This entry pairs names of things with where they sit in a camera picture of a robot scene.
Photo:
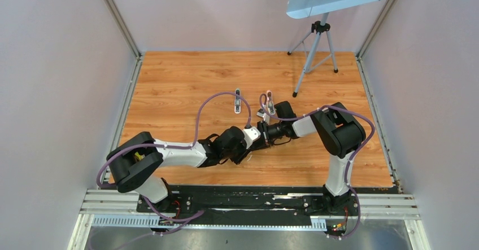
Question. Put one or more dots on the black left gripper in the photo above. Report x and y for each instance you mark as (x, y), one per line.
(241, 155)

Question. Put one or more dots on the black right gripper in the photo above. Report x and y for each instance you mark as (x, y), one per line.
(265, 131)

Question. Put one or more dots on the grey white stapler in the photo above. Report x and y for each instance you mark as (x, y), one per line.
(237, 101)

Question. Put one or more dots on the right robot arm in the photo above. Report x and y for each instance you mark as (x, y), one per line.
(341, 134)

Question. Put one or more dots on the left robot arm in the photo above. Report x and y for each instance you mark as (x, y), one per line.
(133, 164)

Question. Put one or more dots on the silver tripod stand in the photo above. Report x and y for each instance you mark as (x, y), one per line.
(318, 29)

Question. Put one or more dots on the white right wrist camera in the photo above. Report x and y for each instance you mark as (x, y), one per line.
(263, 114)

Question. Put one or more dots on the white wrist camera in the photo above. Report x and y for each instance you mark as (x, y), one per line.
(250, 136)
(263, 114)

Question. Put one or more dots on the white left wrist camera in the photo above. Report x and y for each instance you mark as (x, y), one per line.
(250, 136)

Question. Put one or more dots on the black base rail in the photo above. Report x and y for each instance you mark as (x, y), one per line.
(257, 206)

